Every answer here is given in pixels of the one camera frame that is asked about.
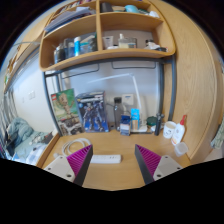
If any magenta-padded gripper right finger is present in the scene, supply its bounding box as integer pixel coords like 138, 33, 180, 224
133, 143, 184, 186

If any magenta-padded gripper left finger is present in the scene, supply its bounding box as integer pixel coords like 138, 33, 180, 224
43, 143, 94, 188

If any clear plastic container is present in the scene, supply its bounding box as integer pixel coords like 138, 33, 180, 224
173, 141, 189, 157

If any white red-capped lotion bottle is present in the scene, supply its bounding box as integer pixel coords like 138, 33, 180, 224
171, 114, 188, 146

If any white printed mug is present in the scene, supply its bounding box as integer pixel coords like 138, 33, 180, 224
162, 120, 177, 140

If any black electric shaver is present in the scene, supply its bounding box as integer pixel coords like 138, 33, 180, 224
154, 113, 165, 137

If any white power strip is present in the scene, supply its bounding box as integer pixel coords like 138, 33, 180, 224
89, 153, 122, 165

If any green round container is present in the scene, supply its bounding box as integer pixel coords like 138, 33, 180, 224
146, 115, 158, 127

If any bed with green bedding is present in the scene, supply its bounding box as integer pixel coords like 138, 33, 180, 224
0, 116, 56, 166

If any green toy figure box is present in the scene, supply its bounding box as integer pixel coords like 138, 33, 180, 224
49, 87, 83, 137

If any small blue carton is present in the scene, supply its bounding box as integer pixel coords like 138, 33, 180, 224
119, 114, 132, 137

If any tall light-blue box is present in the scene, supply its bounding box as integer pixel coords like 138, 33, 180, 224
130, 108, 141, 131

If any blue robot model box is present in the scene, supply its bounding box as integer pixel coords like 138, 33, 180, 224
75, 91, 110, 134

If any dark clear water bottle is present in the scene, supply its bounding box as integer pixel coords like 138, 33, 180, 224
113, 96, 122, 131

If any white desk lamp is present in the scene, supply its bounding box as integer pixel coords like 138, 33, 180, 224
88, 73, 148, 134

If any white cardboard box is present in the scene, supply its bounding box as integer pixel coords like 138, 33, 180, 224
121, 93, 135, 114

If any wooden shelf unit with items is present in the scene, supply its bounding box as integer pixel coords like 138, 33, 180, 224
38, 0, 177, 73

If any grey metal desk frame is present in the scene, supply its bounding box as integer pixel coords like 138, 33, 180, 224
41, 54, 177, 136

